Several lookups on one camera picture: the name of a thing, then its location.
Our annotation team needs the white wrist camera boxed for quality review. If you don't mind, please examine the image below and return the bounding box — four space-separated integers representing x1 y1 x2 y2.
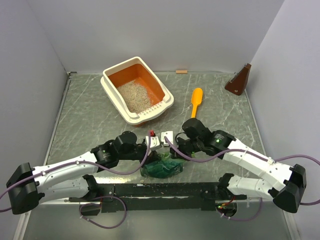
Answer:
145 130 162 152
160 130 174 147

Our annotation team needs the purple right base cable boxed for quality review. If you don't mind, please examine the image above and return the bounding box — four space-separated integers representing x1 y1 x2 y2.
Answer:
216 197 266 223

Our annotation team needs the grey cat litter pile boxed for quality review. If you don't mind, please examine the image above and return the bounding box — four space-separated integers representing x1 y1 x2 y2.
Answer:
117 81 152 114

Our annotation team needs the green litter bag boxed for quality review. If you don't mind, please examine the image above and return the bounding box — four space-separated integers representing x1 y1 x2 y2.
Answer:
140 152 185 179

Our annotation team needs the white and orange litter box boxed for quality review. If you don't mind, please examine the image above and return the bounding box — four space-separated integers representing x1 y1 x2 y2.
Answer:
100 56 174 127

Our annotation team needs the yellow plastic litter scoop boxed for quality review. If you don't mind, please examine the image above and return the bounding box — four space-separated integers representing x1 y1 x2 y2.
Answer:
191 87 203 118

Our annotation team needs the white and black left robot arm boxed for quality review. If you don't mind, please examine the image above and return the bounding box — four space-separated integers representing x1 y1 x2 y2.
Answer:
5 131 162 215

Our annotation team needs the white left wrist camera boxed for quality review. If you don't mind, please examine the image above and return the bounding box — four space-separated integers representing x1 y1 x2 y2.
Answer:
145 130 162 152

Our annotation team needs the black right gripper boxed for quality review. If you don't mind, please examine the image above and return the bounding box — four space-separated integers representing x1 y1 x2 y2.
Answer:
170 137 203 162

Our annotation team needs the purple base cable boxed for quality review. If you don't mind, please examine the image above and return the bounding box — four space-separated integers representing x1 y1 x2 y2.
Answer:
216 197 266 223
78 193 128 231

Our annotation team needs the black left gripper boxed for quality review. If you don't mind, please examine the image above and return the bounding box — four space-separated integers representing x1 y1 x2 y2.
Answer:
118 142 161 168

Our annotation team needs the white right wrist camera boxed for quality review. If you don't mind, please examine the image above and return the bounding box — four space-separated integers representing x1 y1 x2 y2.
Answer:
160 130 174 147

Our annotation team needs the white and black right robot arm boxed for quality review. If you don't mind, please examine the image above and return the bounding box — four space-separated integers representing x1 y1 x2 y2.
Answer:
165 118 307 213

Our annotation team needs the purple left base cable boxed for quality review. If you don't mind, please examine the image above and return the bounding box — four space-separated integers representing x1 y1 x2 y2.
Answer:
78 193 128 231

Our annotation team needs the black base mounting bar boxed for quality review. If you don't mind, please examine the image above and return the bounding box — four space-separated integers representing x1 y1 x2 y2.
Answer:
69 182 246 217

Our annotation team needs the brown wooden wedge stand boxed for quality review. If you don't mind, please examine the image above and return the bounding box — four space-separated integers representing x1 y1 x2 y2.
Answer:
224 63 252 96

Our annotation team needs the small wooden block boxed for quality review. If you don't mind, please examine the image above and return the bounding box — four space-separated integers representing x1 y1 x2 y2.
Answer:
175 70 188 74

